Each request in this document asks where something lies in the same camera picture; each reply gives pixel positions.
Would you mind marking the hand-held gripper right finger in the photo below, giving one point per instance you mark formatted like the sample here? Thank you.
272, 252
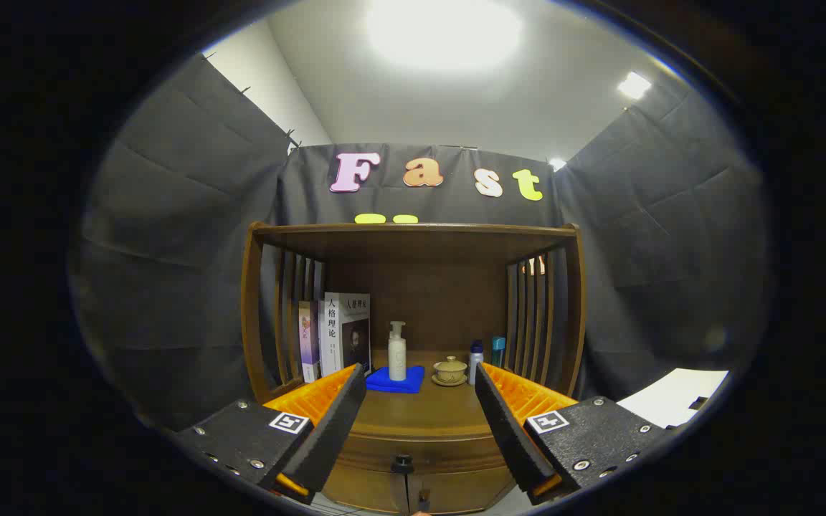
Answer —
506, 430

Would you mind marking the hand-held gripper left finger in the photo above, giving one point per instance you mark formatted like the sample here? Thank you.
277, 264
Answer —
334, 430

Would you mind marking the brown wooden drawer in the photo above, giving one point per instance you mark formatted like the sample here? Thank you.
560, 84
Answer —
449, 450

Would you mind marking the black round drawer knob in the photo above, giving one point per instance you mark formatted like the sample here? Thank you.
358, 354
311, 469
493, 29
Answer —
402, 464

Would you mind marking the brown wooden countertop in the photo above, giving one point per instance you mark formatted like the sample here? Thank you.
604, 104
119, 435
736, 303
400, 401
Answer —
420, 408

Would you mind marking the white drawer unit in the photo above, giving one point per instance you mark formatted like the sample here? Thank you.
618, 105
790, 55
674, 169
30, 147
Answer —
664, 398

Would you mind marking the brown wooden cabinet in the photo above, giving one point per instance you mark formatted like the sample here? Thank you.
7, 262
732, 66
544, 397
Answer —
413, 287

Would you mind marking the blue folded cloth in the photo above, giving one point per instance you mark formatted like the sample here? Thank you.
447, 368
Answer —
384, 383

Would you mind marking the white bottle with blue cap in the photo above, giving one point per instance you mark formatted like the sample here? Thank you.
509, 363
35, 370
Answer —
475, 362

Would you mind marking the teal slim bottle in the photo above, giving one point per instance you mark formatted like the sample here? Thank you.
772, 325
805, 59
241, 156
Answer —
498, 351

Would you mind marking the beige lidded tea cup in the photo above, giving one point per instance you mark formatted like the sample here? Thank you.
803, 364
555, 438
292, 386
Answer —
450, 370

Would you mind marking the thin purple book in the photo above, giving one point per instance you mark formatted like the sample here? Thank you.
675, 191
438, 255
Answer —
308, 340

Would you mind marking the white pump bottle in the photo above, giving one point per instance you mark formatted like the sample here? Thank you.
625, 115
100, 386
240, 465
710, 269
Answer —
397, 358

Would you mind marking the thick white book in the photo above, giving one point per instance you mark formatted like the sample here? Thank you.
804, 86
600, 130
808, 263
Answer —
334, 333

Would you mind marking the black backdrop cloth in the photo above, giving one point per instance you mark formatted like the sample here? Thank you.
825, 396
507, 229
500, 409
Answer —
169, 251

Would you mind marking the small ceiling spotlight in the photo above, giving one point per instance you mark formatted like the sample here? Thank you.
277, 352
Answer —
634, 85

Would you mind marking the large round ceiling light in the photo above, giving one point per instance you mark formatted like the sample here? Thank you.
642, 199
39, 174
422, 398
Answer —
442, 32

